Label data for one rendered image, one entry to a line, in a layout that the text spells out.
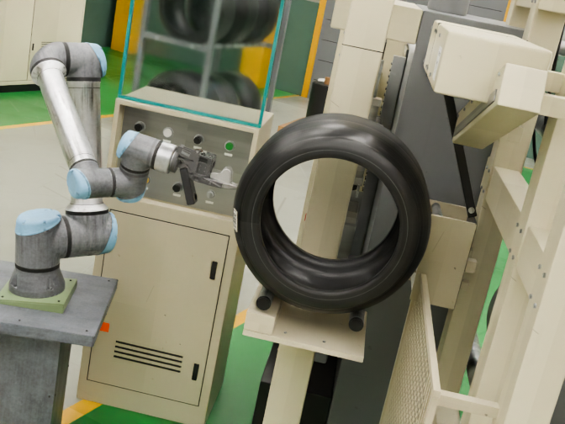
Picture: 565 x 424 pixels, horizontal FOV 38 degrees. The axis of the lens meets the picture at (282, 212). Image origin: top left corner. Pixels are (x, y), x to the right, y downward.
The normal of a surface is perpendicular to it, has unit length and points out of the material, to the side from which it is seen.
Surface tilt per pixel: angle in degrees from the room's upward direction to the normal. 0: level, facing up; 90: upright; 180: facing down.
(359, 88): 90
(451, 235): 90
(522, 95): 72
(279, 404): 90
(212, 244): 90
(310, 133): 47
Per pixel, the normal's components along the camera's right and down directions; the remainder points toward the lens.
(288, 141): -0.40, -0.48
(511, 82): -0.06, -0.04
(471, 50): -0.13, 0.26
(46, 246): 0.53, 0.30
